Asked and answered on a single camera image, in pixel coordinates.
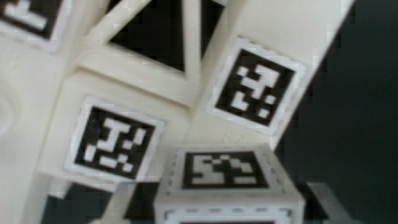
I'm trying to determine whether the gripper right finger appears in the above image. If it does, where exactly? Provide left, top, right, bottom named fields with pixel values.
left=307, top=182, right=362, bottom=224

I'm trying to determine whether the white chair back frame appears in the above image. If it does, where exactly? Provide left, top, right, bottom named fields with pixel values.
left=0, top=0, right=355, bottom=224

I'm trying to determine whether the white cube leg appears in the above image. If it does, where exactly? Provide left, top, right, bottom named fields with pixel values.
left=152, top=144, right=305, bottom=224

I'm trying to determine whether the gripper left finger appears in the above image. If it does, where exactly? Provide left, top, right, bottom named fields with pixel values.
left=88, top=182, right=136, bottom=224

